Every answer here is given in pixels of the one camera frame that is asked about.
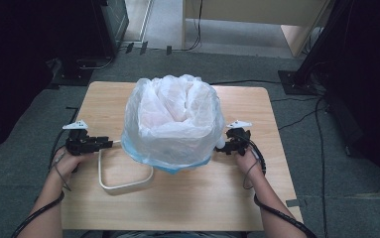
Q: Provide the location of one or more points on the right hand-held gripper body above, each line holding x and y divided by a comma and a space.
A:
241, 140

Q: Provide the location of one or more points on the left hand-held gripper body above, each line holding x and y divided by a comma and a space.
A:
78, 143

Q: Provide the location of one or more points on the white trash bin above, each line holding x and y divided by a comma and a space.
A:
177, 148

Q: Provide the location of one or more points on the white bin with plastic liner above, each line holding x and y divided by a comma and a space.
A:
177, 109

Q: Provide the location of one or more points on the person's right hand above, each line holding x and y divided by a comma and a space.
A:
248, 163

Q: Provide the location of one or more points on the person's left hand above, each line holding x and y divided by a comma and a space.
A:
65, 165

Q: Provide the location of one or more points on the dark curtain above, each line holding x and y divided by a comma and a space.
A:
9, 72

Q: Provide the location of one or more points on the black metal stand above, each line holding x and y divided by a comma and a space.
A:
310, 66

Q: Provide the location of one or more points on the black equipment cabinet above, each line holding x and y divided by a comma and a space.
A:
98, 29

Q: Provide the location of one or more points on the beige wooden furniture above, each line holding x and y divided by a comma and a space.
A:
260, 13

